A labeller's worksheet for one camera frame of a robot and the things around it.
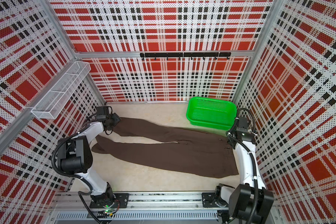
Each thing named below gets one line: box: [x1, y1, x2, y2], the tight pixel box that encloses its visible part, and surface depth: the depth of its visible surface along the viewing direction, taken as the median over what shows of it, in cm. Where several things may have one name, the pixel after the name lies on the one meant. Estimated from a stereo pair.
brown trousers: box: [91, 118, 239, 178], surface depth 93 cm
